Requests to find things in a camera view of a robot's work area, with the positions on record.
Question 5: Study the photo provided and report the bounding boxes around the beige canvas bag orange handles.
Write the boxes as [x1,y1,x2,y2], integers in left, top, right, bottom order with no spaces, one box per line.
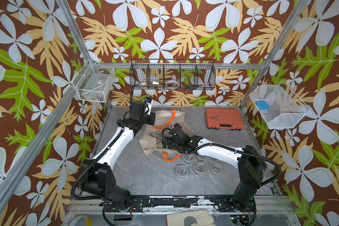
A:
[139,110,193,162]

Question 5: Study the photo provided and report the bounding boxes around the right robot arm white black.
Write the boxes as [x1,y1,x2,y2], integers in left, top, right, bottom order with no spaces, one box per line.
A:
[161,124,282,212]

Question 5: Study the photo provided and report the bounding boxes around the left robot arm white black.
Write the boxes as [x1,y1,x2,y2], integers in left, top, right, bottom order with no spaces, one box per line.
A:
[71,98,155,211]

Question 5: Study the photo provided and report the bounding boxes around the red plastic tool case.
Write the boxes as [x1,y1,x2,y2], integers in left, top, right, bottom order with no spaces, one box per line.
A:
[205,108,244,131]

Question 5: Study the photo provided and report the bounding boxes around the beige work glove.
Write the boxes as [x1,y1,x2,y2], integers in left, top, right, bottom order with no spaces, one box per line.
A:
[166,209,215,226]

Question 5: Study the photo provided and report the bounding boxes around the blue object in basket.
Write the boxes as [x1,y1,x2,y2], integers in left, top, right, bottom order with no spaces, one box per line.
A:
[256,100,270,111]

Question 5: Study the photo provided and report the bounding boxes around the white mesh basket right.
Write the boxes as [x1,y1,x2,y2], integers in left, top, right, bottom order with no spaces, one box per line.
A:
[250,82,310,130]

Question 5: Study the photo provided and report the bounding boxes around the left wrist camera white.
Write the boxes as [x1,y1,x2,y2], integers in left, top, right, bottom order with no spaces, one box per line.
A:
[144,97,153,115]

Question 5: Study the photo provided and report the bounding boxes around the black wire basket rear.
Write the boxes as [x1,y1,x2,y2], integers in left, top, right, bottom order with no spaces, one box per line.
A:
[129,59,216,90]

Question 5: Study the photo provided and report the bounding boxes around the white wire basket left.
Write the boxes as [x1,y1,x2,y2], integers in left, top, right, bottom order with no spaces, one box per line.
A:
[72,60,116,103]

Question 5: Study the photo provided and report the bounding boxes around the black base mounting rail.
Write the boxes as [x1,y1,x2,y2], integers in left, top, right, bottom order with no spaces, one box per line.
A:
[107,194,258,213]

